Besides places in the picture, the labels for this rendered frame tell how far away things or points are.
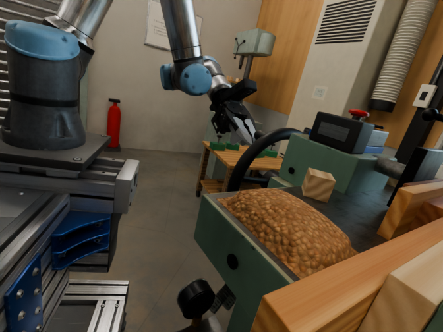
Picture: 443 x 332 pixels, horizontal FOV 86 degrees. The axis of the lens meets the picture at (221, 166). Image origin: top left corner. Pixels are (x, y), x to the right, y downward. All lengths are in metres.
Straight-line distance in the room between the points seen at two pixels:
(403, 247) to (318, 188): 0.15
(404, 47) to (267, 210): 1.82
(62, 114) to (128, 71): 2.56
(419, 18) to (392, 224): 1.78
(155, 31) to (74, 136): 2.64
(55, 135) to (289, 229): 0.51
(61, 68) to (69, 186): 0.24
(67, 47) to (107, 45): 2.53
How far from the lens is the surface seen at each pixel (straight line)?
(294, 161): 0.46
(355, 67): 1.95
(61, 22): 0.73
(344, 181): 0.41
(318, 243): 0.21
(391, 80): 1.93
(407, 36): 1.99
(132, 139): 3.27
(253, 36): 2.64
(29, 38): 0.59
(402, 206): 0.31
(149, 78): 3.16
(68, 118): 0.61
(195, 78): 0.61
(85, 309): 1.05
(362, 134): 0.41
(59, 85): 0.59
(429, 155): 0.41
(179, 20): 0.62
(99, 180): 0.60
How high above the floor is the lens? 1.02
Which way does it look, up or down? 19 degrees down
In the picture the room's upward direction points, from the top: 13 degrees clockwise
